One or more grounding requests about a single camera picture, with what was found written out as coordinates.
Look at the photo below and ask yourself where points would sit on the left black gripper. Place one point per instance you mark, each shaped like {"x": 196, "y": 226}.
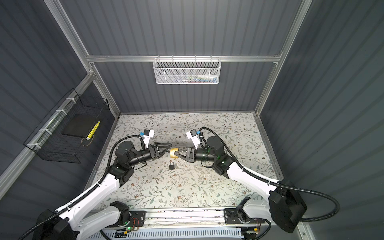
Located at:
{"x": 153, "y": 148}

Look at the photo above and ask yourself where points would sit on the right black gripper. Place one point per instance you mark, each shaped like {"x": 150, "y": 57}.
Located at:
{"x": 190, "y": 157}

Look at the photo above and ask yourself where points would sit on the brass padlock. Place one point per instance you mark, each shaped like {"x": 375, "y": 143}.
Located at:
{"x": 173, "y": 153}

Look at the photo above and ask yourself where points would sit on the small black padlock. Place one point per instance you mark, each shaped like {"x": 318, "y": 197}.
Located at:
{"x": 172, "y": 166}

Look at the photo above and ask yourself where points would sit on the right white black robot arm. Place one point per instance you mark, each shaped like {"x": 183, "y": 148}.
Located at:
{"x": 283, "y": 207}

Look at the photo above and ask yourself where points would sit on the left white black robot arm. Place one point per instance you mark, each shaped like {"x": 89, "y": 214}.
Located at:
{"x": 71, "y": 221}

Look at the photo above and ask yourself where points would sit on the yellow marker pen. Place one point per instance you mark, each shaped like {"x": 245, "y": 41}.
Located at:
{"x": 93, "y": 130}

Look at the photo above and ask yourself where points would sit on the items in white basket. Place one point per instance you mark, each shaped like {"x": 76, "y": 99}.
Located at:
{"x": 198, "y": 79}

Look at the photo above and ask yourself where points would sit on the black flat box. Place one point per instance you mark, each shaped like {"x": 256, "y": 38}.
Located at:
{"x": 79, "y": 126}

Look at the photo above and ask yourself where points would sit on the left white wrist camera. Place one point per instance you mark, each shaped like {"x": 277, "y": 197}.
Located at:
{"x": 146, "y": 136}

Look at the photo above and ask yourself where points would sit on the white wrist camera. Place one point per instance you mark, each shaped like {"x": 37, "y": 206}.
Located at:
{"x": 194, "y": 136}
{"x": 146, "y": 136}

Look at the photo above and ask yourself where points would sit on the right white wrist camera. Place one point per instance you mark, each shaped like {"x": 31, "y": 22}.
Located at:
{"x": 194, "y": 136}

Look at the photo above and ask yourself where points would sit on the white wire mesh basket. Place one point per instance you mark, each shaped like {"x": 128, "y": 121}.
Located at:
{"x": 166, "y": 72}

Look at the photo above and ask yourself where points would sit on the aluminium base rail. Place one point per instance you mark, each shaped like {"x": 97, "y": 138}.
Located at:
{"x": 195, "y": 217}

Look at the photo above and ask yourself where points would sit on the white perforated cable duct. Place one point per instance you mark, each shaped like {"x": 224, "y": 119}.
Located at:
{"x": 172, "y": 234}

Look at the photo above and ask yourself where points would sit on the black wire basket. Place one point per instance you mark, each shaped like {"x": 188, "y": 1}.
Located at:
{"x": 49, "y": 143}

